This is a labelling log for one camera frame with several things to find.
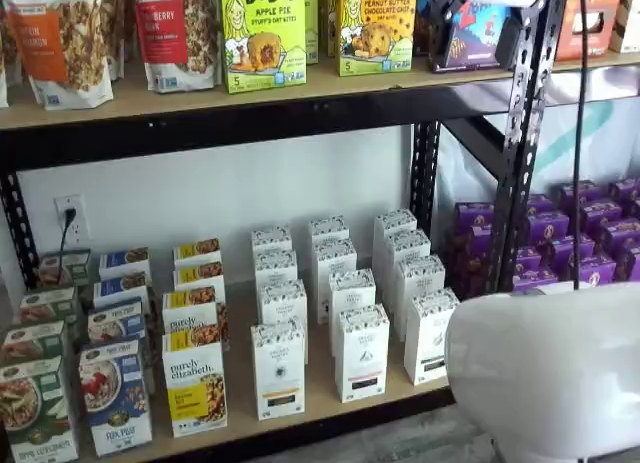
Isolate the white tea box black strip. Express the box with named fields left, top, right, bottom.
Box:
left=383, top=228, right=433, bottom=284
left=371, top=208, right=419, bottom=279
left=402, top=287, right=461, bottom=387
left=393, top=255, right=447, bottom=343

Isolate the green Bobo's apple pie box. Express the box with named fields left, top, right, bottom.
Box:
left=303, top=0, right=320, bottom=66
left=219, top=0, right=308, bottom=95

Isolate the white wall outlet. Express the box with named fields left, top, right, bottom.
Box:
left=53, top=193, right=90, bottom=247

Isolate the white brown product box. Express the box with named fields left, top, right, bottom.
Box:
left=608, top=0, right=640, bottom=54

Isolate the red label granola bag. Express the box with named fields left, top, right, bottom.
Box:
left=130, top=0, right=222, bottom=94

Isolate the particle board shelf panel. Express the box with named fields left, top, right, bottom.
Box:
left=0, top=50, right=519, bottom=132
left=549, top=50, right=640, bottom=75
left=69, top=262, right=454, bottom=462

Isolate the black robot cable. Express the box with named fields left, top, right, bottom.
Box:
left=571, top=0, right=589, bottom=292

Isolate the blue flax oatmeal box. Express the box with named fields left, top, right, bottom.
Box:
left=97, top=246, right=152, bottom=280
left=78, top=338, right=154, bottom=458
left=87, top=297, right=147, bottom=345
left=92, top=271, right=152, bottom=309

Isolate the orange label granola bag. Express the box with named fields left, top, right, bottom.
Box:
left=99, top=0, right=127, bottom=82
left=2, top=0, right=115, bottom=112

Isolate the blue purple Zbar box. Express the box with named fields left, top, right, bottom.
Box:
left=428, top=0, right=516, bottom=75
left=413, top=0, right=432, bottom=57

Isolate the green oatmeal box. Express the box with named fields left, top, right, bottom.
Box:
left=1, top=320, right=69, bottom=369
left=0, top=355, right=80, bottom=463
left=37, top=248, right=94, bottom=290
left=18, top=286, right=82, bottom=334

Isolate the black power plug cord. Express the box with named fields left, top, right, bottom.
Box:
left=57, top=207, right=78, bottom=285

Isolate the white yellow granola box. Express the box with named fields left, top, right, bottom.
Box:
left=161, top=325, right=229, bottom=439
left=172, top=237, right=223, bottom=267
left=161, top=285, right=230, bottom=352
left=172, top=260, right=227, bottom=304

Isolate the yellow Bobo's peanut butter box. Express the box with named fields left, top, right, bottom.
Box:
left=337, top=0, right=419, bottom=78
left=325, top=0, right=342, bottom=59

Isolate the white tea box pink strip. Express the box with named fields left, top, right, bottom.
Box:
left=312, top=237, right=359, bottom=325
left=307, top=215, right=350, bottom=244
left=327, top=268, right=378, bottom=357
left=333, top=303, right=391, bottom=404

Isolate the orange product box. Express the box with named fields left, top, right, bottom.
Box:
left=553, top=0, right=625, bottom=63

